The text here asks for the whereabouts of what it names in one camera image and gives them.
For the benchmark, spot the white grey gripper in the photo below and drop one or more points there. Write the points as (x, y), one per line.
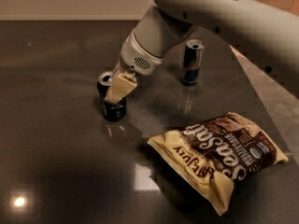
(136, 57)

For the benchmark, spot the blue pepsi can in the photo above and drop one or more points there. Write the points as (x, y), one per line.
(111, 112)

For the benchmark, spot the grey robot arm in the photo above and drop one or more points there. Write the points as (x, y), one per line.
(265, 35)

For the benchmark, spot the tall blue silver energy can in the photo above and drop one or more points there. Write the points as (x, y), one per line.
(194, 49)

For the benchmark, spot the yellow brown snack bag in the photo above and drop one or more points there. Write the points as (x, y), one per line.
(213, 154)

